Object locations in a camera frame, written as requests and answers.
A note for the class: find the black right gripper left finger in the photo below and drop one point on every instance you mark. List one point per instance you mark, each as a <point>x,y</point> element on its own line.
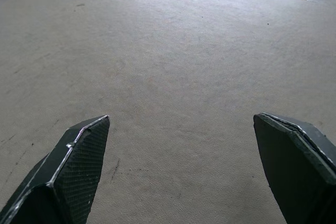
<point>65,176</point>

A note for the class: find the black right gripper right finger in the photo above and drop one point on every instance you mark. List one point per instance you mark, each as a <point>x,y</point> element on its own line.
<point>296,169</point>

